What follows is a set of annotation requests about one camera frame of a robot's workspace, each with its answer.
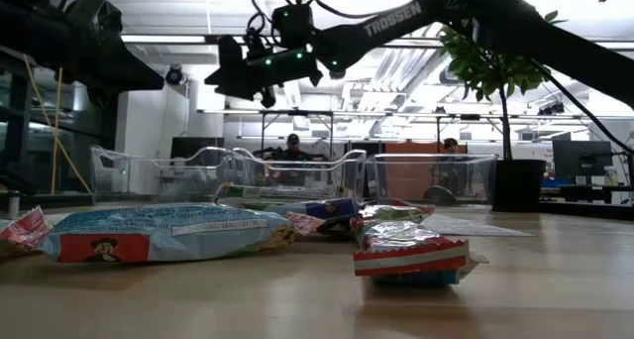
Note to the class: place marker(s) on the person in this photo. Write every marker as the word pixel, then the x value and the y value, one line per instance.
pixel 451 146
pixel 293 155

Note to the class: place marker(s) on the red white snack packet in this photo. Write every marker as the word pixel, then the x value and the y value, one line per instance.
pixel 411 259

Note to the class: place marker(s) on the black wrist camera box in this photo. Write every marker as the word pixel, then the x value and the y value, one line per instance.
pixel 293 27

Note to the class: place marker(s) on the orange partition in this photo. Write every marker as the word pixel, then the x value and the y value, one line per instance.
pixel 401 173

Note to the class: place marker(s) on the grey cylinder post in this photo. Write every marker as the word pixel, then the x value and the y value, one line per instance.
pixel 13 205

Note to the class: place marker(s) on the green leafy plant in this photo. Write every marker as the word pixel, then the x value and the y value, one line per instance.
pixel 488 74

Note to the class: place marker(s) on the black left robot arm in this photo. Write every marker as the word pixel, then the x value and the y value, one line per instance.
pixel 30 32

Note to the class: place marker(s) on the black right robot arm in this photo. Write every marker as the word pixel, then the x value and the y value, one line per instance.
pixel 396 24

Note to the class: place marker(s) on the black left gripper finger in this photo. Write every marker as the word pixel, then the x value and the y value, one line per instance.
pixel 138 76

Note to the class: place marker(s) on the black plant pot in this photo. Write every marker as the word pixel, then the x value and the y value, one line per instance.
pixel 518 185

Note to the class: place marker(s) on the background workbench frame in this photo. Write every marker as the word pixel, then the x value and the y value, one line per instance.
pixel 297 112

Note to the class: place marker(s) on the black monitor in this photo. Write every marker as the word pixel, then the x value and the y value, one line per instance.
pixel 582 158
pixel 190 146

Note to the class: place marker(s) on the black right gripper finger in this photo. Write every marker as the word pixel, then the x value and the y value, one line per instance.
pixel 233 83
pixel 232 54

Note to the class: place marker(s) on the clear plastic bin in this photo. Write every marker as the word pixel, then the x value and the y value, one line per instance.
pixel 129 180
pixel 475 180
pixel 347 175

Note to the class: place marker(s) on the light blue granola bar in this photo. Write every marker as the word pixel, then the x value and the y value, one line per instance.
pixel 198 230

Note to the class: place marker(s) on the grey woven mat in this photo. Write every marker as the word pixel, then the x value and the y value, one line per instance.
pixel 470 226

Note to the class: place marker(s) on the background desk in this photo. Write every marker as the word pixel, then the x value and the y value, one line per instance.
pixel 584 190

